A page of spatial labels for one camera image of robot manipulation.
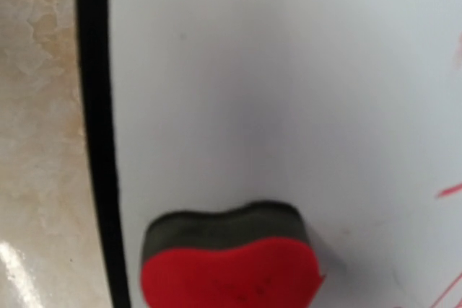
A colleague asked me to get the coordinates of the white whiteboard black frame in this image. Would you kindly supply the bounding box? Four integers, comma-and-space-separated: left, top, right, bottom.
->
77, 0, 461, 307

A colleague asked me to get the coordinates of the red black whiteboard eraser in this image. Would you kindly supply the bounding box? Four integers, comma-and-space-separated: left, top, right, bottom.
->
140, 201, 324, 308

